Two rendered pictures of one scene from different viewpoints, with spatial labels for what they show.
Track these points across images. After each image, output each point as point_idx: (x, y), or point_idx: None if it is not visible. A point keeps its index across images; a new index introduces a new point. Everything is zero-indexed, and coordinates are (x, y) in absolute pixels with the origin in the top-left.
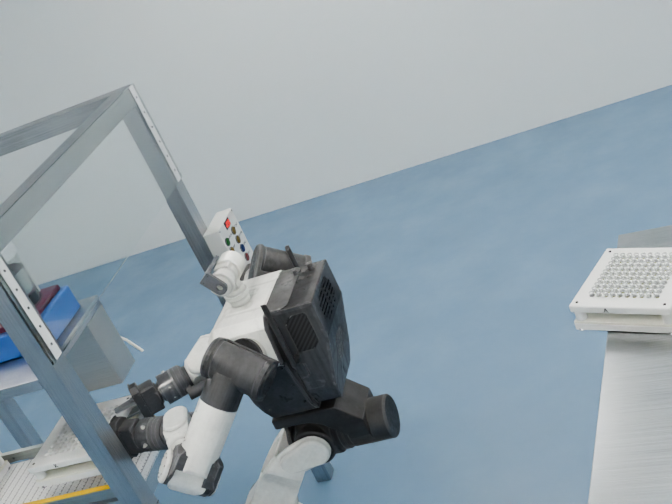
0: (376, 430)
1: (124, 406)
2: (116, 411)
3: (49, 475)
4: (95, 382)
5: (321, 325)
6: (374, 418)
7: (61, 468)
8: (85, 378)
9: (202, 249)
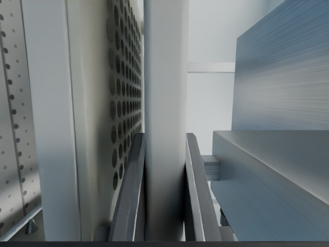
0: None
1: (204, 174)
2: (194, 137)
3: (139, 16)
4: (295, 163)
5: None
6: None
7: (137, 21)
8: (299, 155)
9: None
